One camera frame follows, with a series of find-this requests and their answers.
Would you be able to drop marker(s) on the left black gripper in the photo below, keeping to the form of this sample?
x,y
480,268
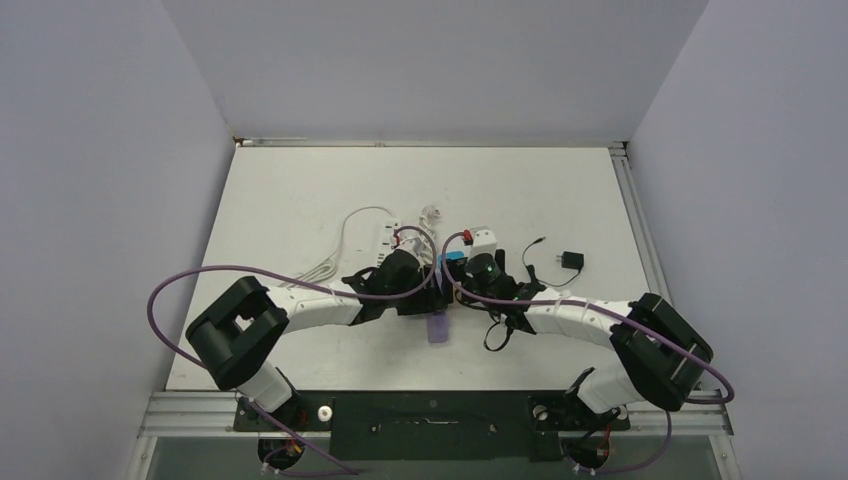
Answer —
x,y
430,301

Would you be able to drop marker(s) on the blue plug cube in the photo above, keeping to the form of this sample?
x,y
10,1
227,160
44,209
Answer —
x,y
452,256

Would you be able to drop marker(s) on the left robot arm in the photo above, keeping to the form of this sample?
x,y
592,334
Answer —
x,y
234,336

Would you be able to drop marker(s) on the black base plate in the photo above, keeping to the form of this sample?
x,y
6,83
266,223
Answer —
x,y
445,425

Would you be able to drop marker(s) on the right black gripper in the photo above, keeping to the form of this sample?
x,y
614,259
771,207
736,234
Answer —
x,y
459,271

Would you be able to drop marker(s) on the aluminium frame rail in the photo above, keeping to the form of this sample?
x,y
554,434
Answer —
x,y
645,245

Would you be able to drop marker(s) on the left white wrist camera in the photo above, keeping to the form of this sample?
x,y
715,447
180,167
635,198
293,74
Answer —
x,y
416,242

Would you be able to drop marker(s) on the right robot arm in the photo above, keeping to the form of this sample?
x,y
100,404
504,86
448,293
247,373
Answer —
x,y
660,356

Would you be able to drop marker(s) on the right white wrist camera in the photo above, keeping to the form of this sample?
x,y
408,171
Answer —
x,y
479,240

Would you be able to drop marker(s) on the purple power strip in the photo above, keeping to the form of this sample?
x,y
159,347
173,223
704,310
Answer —
x,y
437,322

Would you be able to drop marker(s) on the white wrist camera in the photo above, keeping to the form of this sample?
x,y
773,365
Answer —
x,y
479,240
416,242

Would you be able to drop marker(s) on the black plug with cable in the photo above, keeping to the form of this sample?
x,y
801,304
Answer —
x,y
568,260

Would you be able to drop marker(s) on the white power strip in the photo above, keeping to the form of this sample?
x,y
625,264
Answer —
x,y
386,240

